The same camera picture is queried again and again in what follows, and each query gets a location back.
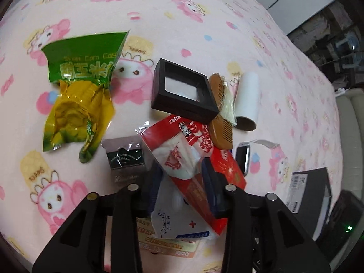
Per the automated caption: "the orange green coupon card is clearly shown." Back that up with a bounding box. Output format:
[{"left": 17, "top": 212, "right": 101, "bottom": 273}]
[{"left": 136, "top": 218, "right": 200, "bottom": 258}]

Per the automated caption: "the red lucky toy packet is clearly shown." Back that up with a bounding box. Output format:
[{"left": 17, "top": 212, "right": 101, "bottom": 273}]
[{"left": 136, "top": 115, "right": 246, "bottom": 236}]

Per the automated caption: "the white blue alcohol wipes pack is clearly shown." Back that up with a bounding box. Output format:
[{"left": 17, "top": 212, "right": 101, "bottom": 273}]
[{"left": 151, "top": 175, "right": 218, "bottom": 240}]

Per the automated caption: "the green yellow corn snack bag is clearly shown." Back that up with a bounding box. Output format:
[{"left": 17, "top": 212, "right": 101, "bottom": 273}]
[{"left": 42, "top": 31, "right": 128, "bottom": 163}]

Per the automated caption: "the brown coffee sachet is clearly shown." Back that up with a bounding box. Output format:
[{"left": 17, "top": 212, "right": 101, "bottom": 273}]
[{"left": 101, "top": 135, "right": 146, "bottom": 188}]

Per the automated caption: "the pink cartoon print blanket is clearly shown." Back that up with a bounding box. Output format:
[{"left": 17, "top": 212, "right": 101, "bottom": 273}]
[{"left": 1, "top": 0, "right": 343, "bottom": 268}]

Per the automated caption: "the smartwatch with grey strap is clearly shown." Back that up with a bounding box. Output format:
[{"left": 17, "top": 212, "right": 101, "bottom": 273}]
[{"left": 235, "top": 139, "right": 279, "bottom": 176}]

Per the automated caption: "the black cardboard storage box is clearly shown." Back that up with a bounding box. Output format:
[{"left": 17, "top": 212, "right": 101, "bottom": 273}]
[{"left": 286, "top": 168, "right": 332, "bottom": 240}]

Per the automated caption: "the white lint roller refill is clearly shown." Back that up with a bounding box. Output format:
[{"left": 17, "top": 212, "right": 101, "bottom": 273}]
[{"left": 235, "top": 71, "right": 260, "bottom": 131}]

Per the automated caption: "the grey sofa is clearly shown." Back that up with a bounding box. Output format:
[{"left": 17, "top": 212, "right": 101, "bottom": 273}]
[{"left": 330, "top": 88, "right": 363, "bottom": 272}]

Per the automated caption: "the wooden comb with tassel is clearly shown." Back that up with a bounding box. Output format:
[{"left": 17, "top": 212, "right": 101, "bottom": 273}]
[{"left": 208, "top": 73, "right": 236, "bottom": 150}]

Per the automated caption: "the black square frame box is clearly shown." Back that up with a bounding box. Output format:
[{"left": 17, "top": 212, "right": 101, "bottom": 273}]
[{"left": 151, "top": 58, "right": 219, "bottom": 124}]

